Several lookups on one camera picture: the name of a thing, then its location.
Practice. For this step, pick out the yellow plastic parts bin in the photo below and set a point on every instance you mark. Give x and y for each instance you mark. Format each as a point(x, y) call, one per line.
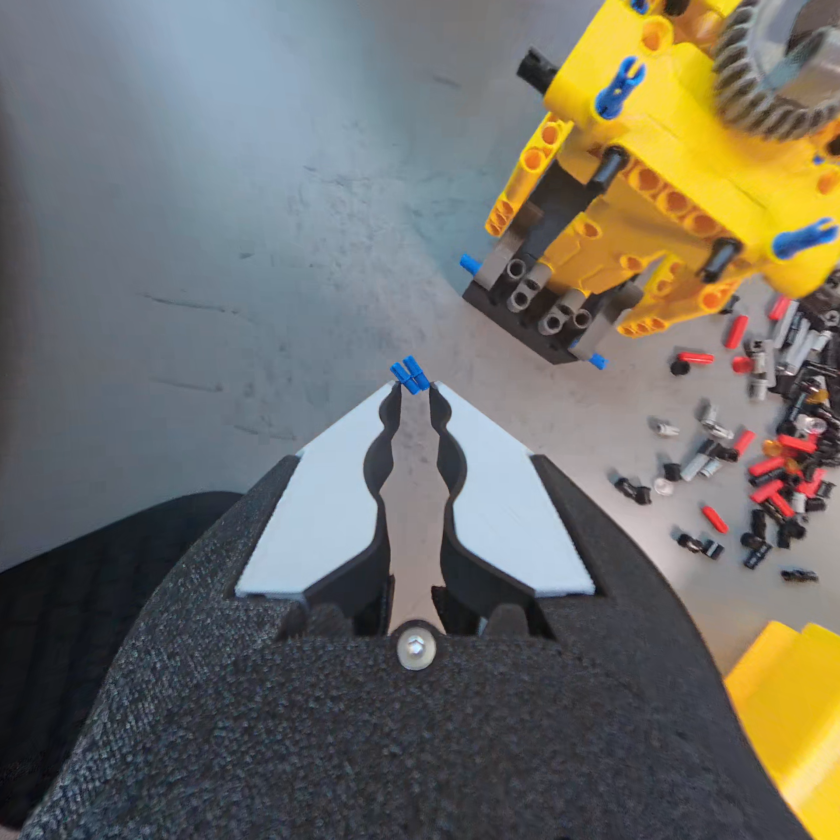
point(794, 722)

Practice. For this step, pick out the yellow lego robot model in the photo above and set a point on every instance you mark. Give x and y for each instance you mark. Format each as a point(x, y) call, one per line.
point(656, 131)

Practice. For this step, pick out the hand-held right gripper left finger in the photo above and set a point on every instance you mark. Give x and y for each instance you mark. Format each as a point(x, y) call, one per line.
point(315, 525)

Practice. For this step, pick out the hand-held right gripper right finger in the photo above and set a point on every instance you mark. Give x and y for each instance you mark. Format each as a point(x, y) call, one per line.
point(518, 525)

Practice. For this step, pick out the pile of small lego pins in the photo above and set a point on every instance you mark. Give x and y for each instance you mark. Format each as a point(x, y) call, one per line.
point(781, 459)

